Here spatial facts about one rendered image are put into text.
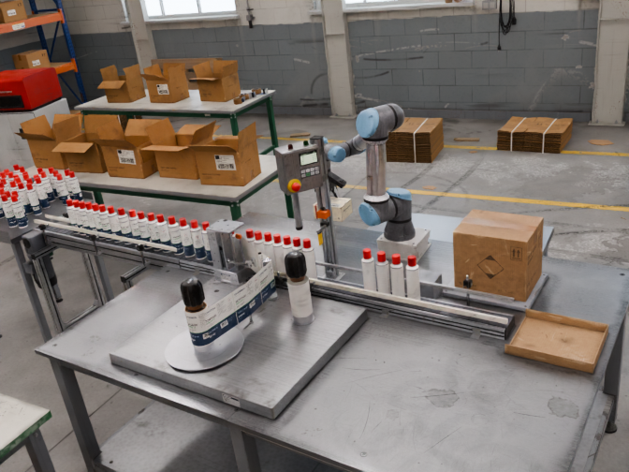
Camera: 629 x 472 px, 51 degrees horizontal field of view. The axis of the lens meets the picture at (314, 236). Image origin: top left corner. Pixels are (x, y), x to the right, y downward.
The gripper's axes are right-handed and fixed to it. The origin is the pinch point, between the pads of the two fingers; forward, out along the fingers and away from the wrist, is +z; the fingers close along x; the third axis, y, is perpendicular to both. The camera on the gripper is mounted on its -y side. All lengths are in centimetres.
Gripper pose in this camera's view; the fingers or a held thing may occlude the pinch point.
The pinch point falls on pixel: (332, 205)
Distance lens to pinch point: 337.5
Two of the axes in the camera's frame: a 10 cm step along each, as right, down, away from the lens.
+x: -4.7, 4.2, -7.8
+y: -8.7, -0.9, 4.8
